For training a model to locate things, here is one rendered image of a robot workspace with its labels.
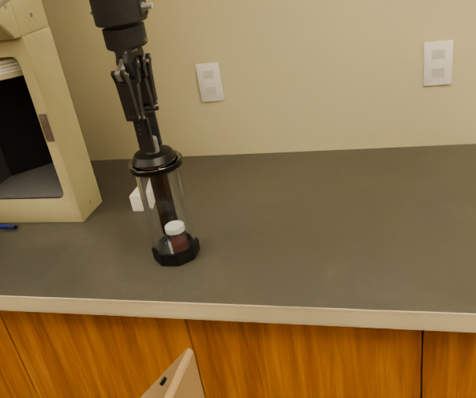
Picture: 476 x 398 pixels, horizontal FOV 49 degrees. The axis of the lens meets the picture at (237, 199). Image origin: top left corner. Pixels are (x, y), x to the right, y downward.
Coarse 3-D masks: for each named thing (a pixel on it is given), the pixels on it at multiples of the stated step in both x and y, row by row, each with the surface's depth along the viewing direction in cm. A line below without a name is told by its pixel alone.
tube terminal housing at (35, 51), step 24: (24, 0) 113; (24, 24) 113; (48, 24) 121; (0, 48) 115; (24, 48) 114; (48, 48) 121; (24, 72) 116; (48, 72) 121; (48, 96) 121; (48, 120) 121; (72, 120) 130; (48, 144) 124; (72, 144) 130; (72, 168) 129; (72, 192) 130; (96, 192) 140; (0, 216) 140; (24, 216) 138; (48, 216) 136; (72, 216) 134
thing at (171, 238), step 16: (176, 160) 101; (160, 176) 100; (176, 176) 103; (144, 192) 103; (160, 192) 102; (176, 192) 103; (144, 208) 106; (160, 208) 103; (176, 208) 104; (160, 224) 105; (176, 224) 106; (192, 224) 110; (160, 240) 107; (176, 240) 107; (192, 240) 110
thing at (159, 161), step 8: (152, 136) 102; (136, 152) 103; (152, 152) 101; (160, 152) 102; (168, 152) 101; (176, 152) 104; (136, 160) 101; (144, 160) 100; (152, 160) 99; (160, 160) 100; (168, 160) 100; (144, 168) 100
